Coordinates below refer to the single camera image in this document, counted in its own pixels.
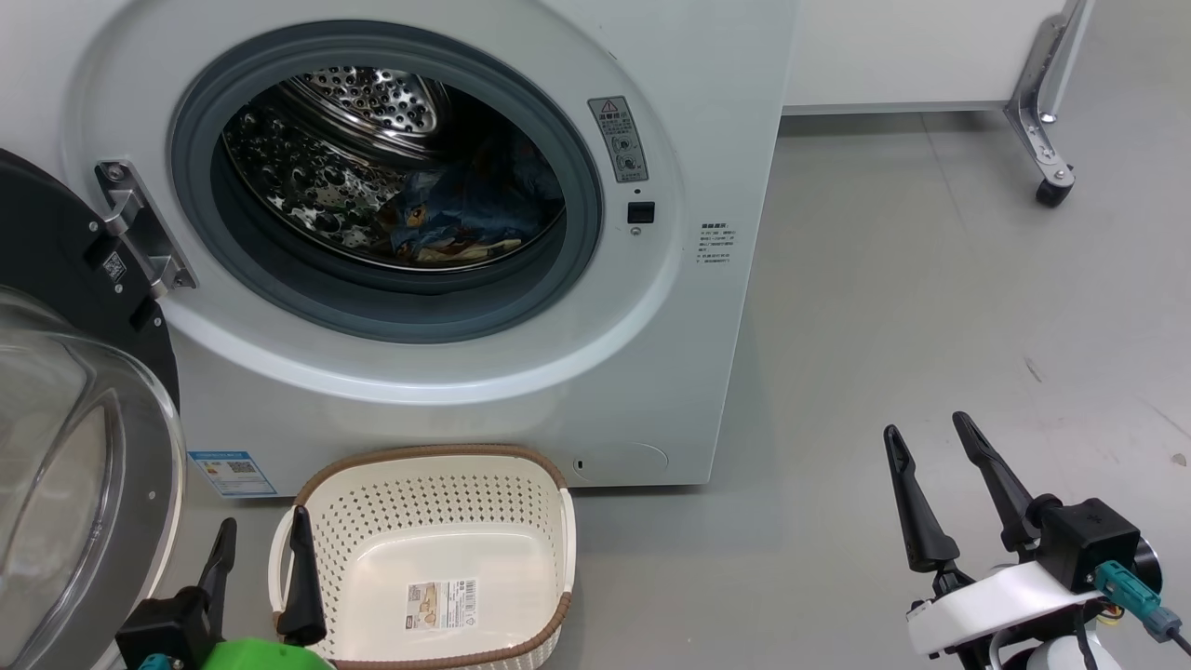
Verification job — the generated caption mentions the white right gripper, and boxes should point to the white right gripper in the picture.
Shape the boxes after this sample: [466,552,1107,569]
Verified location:
[883,411,1108,658]

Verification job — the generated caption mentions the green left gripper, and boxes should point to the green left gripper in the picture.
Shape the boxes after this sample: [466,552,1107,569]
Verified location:
[197,505,336,670]

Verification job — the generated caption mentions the cream cartoon print garment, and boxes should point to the cream cartoon print garment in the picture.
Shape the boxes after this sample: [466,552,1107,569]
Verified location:
[437,238,524,264]

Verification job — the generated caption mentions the round black glass washer door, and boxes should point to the round black glass washer door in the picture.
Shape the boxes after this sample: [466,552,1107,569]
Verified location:
[0,149,187,670]

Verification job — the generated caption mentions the blue cartoon print garment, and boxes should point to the blue cartoon print garment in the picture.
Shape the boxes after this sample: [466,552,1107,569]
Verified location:
[377,167,566,266]

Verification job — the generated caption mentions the white front-load washing machine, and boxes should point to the white front-load washing machine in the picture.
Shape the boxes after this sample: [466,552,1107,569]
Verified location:
[0,0,799,499]

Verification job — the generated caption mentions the metal door hinge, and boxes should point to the metal door hinge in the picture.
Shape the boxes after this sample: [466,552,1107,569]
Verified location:
[93,160,198,299]

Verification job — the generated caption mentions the stainless steel washing machine drum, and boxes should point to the stainless steel washing machine drum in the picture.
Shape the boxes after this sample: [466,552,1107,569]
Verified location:
[221,65,569,273]

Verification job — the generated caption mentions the blue energy label sticker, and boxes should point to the blue energy label sticker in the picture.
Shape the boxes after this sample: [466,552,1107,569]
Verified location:
[188,451,277,499]

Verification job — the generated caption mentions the basket product label sticker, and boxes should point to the basket product label sticker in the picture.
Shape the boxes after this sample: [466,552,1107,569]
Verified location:
[406,578,478,632]

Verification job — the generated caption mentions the white basket with brown rim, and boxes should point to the white basket with brown rim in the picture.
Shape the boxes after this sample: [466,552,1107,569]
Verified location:
[269,444,578,670]

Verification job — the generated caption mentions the round white filter cover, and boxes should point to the round white filter cover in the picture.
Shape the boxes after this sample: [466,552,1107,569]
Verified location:
[571,441,669,485]

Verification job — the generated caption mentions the grey warning sticker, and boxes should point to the grey warning sticker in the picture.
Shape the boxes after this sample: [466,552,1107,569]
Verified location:
[587,96,649,183]

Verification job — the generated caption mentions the grey frame leg with caster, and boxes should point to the grey frame leg with caster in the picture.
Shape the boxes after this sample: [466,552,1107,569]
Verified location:
[1003,0,1097,208]

